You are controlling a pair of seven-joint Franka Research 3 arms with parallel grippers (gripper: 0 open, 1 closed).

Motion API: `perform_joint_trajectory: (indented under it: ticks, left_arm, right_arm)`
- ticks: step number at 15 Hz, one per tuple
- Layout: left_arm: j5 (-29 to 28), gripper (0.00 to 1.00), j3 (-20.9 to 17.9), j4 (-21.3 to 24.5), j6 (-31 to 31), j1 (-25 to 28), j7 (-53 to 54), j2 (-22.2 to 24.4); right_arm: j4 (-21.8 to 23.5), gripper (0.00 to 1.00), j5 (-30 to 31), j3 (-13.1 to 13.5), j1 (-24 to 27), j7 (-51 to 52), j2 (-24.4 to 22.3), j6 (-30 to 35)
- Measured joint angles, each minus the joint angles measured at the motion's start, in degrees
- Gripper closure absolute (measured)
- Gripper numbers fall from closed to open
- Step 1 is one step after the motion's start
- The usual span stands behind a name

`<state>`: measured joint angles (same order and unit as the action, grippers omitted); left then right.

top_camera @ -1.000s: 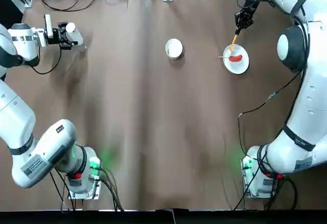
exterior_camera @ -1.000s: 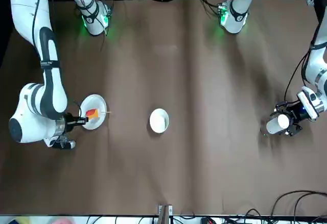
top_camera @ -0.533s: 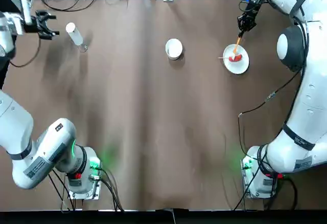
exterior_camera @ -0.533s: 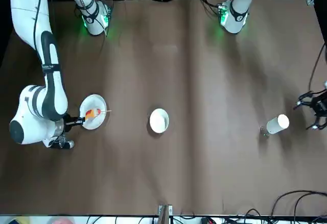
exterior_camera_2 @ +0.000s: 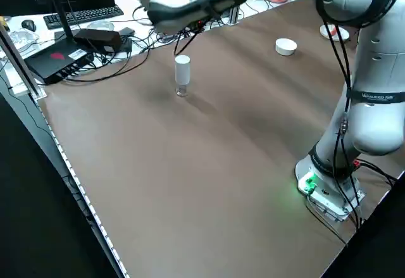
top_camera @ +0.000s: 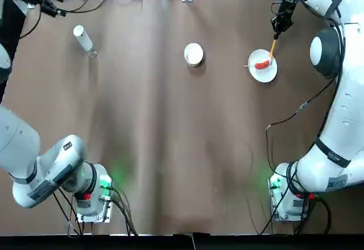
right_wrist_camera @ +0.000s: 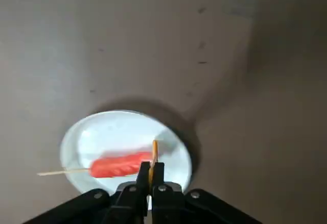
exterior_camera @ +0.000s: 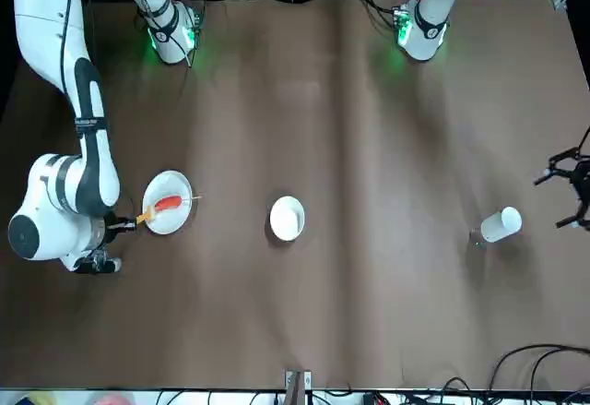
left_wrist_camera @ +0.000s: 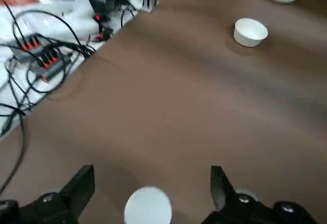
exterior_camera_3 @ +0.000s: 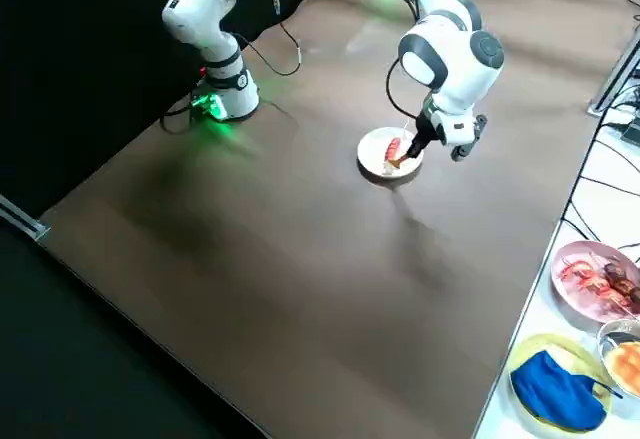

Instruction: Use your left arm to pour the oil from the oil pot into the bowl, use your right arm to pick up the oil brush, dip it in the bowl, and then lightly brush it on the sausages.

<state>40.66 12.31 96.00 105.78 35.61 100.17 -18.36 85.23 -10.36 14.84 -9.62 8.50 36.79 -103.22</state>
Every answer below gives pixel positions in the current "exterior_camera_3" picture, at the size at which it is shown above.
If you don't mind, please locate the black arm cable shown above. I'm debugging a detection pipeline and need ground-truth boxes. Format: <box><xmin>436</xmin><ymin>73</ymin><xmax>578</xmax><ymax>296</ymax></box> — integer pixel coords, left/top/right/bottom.
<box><xmin>159</xmin><ymin>0</ymin><xmax>307</xmax><ymax>134</ymax></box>

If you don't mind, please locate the pink plate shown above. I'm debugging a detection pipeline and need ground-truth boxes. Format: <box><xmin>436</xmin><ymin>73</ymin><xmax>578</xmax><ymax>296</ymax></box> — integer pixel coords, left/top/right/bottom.
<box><xmin>550</xmin><ymin>239</ymin><xmax>640</xmax><ymax>324</ymax></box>

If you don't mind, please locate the aluminium post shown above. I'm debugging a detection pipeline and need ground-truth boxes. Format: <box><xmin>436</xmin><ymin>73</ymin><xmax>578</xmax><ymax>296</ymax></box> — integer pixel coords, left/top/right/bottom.
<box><xmin>585</xmin><ymin>32</ymin><xmax>640</xmax><ymax>118</ymax></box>

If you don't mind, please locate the red sausage on stick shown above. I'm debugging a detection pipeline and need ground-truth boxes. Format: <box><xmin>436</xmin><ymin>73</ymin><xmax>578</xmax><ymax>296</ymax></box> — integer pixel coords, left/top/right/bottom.
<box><xmin>381</xmin><ymin>128</ymin><xmax>414</xmax><ymax>176</ymax></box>

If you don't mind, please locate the clear glass bowl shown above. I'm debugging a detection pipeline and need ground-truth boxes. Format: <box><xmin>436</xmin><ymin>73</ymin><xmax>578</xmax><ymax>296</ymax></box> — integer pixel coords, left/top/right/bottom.
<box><xmin>596</xmin><ymin>318</ymin><xmax>640</xmax><ymax>401</ymax></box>

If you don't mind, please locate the white round plate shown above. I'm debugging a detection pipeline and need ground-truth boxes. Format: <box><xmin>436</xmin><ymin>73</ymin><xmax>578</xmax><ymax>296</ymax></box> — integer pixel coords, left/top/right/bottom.
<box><xmin>355</xmin><ymin>126</ymin><xmax>426</xmax><ymax>179</ymax></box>

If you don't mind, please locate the golden bread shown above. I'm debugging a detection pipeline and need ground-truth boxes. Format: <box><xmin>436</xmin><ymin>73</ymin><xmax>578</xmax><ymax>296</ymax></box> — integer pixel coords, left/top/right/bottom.
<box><xmin>606</xmin><ymin>340</ymin><xmax>640</xmax><ymax>386</ymax></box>

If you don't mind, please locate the brown meat skewer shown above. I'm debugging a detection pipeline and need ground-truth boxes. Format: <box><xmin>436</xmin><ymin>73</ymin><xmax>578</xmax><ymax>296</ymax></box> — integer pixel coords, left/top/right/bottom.
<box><xmin>601</xmin><ymin>262</ymin><xmax>640</xmax><ymax>306</ymax></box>

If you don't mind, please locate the blue cloth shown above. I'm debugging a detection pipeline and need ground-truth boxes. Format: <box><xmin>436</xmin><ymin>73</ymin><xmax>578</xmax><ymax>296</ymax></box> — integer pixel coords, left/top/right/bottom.
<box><xmin>509</xmin><ymin>349</ymin><xmax>625</xmax><ymax>432</ymax></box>

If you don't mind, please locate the aluminium frame profile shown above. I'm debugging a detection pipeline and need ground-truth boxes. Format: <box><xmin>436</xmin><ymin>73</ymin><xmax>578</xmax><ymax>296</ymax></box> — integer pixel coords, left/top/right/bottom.
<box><xmin>0</xmin><ymin>193</ymin><xmax>52</xmax><ymax>243</ymax></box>

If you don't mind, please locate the red prawn skewer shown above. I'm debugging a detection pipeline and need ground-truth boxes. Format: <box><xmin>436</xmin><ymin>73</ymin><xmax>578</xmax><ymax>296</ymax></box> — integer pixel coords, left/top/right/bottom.
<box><xmin>559</xmin><ymin>256</ymin><xmax>632</xmax><ymax>306</ymax></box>

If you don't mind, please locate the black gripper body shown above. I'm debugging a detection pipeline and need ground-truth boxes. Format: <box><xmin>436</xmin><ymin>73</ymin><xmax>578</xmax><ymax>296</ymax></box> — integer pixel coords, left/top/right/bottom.
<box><xmin>413</xmin><ymin>110</ymin><xmax>442</xmax><ymax>150</ymax></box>

